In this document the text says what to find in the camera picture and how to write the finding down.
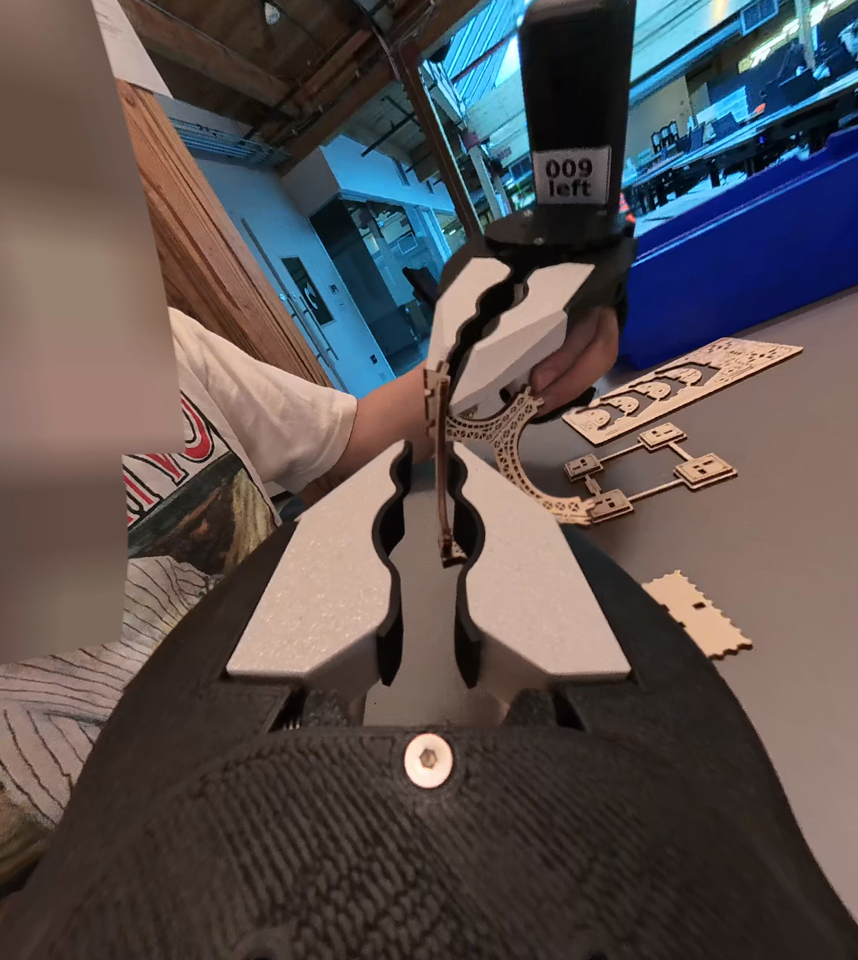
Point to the wooden lattice tower side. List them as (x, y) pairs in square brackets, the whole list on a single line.
[(507, 450), (440, 480)]

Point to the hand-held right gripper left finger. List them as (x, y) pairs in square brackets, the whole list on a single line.
[(324, 592)]

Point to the blue plastic bin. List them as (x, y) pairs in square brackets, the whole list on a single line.
[(773, 262)]

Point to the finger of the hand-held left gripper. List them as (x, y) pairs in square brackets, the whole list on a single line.
[(459, 300), (534, 322)]

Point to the wooden square frame with pads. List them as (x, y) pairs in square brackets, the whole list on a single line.
[(702, 471)]

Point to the wooden partition panel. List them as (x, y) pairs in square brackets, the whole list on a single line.
[(211, 247)]

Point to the wooden sheet with arch cutouts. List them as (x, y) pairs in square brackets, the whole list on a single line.
[(743, 360)]

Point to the wooden piece with jagged edges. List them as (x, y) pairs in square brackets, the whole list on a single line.
[(698, 611)]

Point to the person's left hand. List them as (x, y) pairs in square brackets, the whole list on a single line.
[(579, 360)]

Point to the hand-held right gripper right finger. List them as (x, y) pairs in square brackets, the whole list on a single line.
[(541, 600)]

